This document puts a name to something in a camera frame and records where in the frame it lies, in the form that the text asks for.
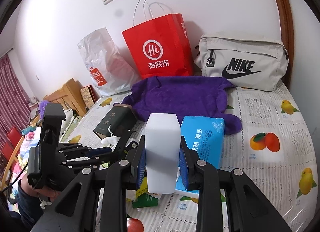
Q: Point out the blue tissue pack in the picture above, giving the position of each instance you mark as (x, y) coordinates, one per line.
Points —
(205, 136)

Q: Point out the red chair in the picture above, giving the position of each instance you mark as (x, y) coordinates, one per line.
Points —
(13, 137)

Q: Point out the green wet wipe packet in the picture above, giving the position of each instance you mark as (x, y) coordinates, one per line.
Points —
(146, 200)

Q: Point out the purple plush toy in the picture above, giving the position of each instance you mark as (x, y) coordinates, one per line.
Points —
(42, 106)

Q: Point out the purple fleece towel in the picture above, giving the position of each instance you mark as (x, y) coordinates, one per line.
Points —
(183, 96)

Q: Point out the red striped curtain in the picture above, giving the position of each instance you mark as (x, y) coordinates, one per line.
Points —
(15, 109)

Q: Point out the dark green tea tin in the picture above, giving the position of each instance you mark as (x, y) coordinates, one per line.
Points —
(116, 122)

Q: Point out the wooden headboard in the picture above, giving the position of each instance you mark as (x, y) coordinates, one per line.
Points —
(69, 97)

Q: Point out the white sock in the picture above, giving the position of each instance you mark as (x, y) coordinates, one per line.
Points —
(110, 141)

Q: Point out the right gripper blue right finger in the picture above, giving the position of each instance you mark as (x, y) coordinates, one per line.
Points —
(248, 209)

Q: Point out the fruit print tablecloth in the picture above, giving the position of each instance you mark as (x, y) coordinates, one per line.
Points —
(273, 148)

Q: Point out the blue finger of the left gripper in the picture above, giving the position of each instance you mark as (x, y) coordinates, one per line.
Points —
(96, 152)
(118, 152)

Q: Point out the grey Nike waist bag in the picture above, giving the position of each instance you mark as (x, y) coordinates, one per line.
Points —
(245, 61)

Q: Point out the spotted white pillow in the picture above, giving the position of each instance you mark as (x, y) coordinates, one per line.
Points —
(66, 123)

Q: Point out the person's left hand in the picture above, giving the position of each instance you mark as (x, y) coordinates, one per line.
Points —
(45, 191)

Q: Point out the white Miniso plastic bag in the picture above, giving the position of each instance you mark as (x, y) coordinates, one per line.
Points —
(110, 72)

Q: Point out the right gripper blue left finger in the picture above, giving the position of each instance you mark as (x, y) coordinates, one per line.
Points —
(75, 209)

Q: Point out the white sponge block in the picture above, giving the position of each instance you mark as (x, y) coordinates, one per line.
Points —
(162, 144)

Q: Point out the red Haidilao paper bag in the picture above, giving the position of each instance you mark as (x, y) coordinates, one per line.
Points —
(160, 47)

